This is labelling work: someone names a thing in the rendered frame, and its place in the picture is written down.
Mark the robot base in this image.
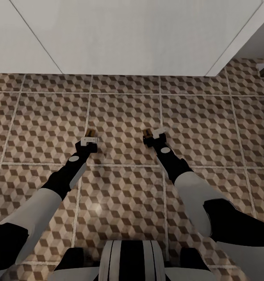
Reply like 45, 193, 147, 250
46, 248, 218, 281

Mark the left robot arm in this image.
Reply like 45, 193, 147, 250
0, 137, 100, 277

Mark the mousetrap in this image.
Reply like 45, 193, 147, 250
85, 128, 96, 137
143, 128, 153, 139

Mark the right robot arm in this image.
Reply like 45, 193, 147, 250
143, 126, 264, 281

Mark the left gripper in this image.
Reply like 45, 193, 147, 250
75, 142, 97, 156

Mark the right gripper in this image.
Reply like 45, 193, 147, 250
143, 133, 167, 148

